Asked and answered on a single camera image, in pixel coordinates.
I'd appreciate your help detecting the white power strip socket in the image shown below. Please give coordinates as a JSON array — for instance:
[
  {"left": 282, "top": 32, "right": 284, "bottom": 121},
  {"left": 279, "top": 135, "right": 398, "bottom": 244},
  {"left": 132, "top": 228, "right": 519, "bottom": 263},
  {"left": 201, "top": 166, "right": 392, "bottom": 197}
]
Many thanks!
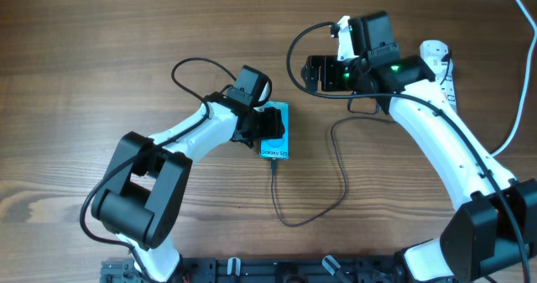
[{"left": 420, "top": 39, "right": 457, "bottom": 113}]

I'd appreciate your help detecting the teal Galaxy smartphone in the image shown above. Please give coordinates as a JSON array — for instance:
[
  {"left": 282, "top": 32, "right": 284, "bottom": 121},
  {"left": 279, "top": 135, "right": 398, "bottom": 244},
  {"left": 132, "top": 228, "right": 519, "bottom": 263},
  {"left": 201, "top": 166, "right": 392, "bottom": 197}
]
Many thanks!
[{"left": 260, "top": 101, "right": 289, "bottom": 160}]

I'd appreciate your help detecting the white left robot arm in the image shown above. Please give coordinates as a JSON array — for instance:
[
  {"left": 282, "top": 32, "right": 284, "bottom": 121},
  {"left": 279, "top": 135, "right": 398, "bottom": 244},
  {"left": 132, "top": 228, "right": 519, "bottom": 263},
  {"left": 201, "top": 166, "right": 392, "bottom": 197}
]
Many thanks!
[{"left": 81, "top": 66, "right": 285, "bottom": 282}]

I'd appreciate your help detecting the white power strip cord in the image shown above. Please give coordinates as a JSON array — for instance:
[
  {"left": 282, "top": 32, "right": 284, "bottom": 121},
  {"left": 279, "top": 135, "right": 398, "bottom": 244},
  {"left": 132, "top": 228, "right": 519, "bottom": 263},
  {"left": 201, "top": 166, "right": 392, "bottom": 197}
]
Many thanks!
[{"left": 489, "top": 0, "right": 537, "bottom": 158}]

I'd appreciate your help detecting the black USB charging cable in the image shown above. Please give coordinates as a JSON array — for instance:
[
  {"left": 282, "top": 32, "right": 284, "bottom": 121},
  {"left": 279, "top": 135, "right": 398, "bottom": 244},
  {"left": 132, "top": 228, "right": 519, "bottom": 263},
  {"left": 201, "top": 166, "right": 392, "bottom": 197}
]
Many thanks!
[{"left": 270, "top": 49, "right": 453, "bottom": 228}]

